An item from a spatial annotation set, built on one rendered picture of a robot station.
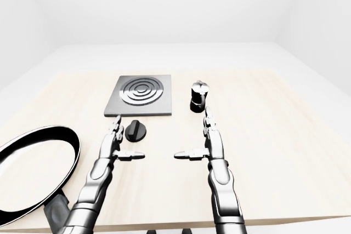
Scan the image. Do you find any black silver moka pot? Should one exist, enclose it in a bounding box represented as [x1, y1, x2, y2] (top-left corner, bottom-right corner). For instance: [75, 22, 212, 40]
[189, 80, 210, 114]

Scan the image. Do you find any flat dark stove plate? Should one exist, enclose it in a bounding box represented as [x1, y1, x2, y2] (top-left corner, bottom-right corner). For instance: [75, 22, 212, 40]
[104, 74, 173, 117]

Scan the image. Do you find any black frying pan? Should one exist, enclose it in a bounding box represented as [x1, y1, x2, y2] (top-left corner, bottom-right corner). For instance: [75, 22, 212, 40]
[0, 125, 82, 231]

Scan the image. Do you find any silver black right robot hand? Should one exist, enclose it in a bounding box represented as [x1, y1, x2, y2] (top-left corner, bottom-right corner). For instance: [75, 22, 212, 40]
[173, 106, 225, 164]

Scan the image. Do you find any round black stove knob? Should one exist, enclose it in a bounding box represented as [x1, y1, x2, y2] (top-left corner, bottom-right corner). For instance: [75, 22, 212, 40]
[124, 119, 148, 144]

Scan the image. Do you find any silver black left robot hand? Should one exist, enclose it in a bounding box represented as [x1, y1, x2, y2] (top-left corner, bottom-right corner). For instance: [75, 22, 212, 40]
[98, 115, 146, 164]

